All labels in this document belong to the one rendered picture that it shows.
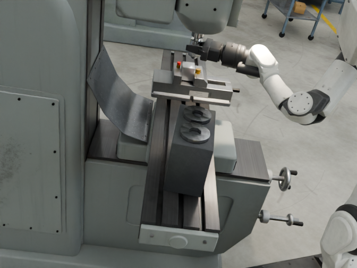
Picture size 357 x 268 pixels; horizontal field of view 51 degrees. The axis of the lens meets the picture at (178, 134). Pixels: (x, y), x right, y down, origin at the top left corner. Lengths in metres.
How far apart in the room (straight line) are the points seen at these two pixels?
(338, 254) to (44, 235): 1.26
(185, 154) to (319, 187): 2.05
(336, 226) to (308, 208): 1.62
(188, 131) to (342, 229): 0.51
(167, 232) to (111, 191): 0.64
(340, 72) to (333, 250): 0.54
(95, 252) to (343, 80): 1.35
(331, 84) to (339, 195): 1.84
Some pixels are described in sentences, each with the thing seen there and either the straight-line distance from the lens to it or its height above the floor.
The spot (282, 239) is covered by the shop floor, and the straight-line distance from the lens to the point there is 2.51.
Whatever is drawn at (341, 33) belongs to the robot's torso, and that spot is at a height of 1.47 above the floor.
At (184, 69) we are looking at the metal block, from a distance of 1.60.
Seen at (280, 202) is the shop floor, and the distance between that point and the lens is 2.74.
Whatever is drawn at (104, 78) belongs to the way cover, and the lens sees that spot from 1.52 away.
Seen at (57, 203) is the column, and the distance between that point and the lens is 1.69.
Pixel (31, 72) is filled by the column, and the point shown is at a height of 1.14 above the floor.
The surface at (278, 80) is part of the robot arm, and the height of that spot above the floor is 1.24.
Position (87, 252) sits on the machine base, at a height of 0.20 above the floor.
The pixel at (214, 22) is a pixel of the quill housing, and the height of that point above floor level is 1.37.
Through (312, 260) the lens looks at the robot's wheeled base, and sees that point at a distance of 1.67.
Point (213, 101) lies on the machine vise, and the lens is 1.63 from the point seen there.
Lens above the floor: 1.78
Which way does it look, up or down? 35 degrees down
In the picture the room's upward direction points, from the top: 11 degrees clockwise
